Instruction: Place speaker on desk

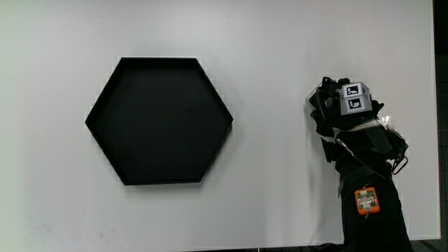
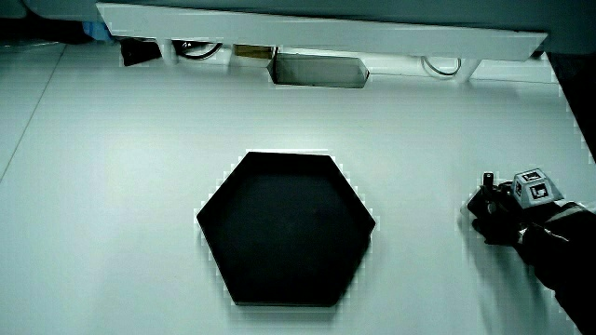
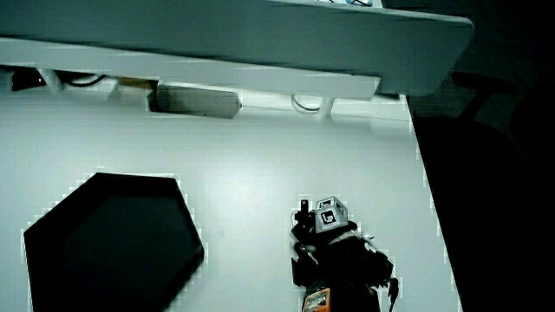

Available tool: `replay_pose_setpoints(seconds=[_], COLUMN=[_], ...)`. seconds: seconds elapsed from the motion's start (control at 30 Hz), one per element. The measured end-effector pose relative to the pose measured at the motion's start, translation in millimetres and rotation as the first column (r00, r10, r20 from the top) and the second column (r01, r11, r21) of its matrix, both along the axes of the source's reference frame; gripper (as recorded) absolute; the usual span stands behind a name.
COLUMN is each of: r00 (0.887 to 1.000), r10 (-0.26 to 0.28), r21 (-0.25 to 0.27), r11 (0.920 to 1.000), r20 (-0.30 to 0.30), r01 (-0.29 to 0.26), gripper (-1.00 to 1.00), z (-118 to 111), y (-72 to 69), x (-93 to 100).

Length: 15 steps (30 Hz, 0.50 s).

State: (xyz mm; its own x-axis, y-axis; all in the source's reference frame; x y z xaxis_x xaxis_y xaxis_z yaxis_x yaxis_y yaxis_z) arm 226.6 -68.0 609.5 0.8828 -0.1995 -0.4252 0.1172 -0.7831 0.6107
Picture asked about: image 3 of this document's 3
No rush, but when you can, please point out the person's right hand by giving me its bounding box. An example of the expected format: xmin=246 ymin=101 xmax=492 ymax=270
xmin=290 ymin=196 xmax=396 ymax=300

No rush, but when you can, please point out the person's right forearm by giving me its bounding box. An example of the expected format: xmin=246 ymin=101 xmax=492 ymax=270
xmin=300 ymin=279 xmax=383 ymax=312

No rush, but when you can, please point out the white desk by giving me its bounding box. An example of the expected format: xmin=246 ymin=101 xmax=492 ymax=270
xmin=0 ymin=73 xmax=463 ymax=312

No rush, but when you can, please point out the white shelf leg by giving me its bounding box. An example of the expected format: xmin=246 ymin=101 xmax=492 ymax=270
xmin=318 ymin=96 xmax=336 ymax=120
xmin=37 ymin=68 xmax=65 ymax=94

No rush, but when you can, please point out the grey box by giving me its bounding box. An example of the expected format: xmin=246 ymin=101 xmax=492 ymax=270
xmin=149 ymin=83 xmax=244 ymax=120

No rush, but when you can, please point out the black hexagonal tray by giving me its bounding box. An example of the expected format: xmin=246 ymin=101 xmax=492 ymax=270
xmin=23 ymin=172 xmax=206 ymax=312

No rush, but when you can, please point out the large white shelf board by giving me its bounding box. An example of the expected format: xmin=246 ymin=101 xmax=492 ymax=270
xmin=0 ymin=0 xmax=475 ymax=98

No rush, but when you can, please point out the narrow white shelf board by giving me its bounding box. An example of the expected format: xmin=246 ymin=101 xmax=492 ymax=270
xmin=0 ymin=37 xmax=382 ymax=102

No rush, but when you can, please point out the brown cardboard piece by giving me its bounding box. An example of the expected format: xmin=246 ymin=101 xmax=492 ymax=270
xmin=115 ymin=76 xmax=158 ymax=91

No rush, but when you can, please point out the black cable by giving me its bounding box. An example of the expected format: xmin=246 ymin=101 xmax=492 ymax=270
xmin=60 ymin=73 xmax=108 ymax=88

